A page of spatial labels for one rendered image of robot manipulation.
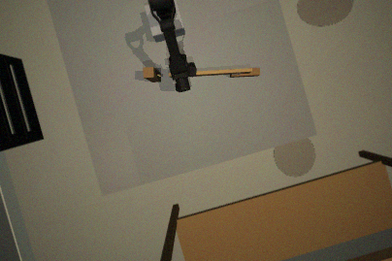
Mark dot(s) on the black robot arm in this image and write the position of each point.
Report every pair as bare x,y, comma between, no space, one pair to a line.
180,69

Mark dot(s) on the long brown wooden rail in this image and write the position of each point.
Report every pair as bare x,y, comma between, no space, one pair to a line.
223,72

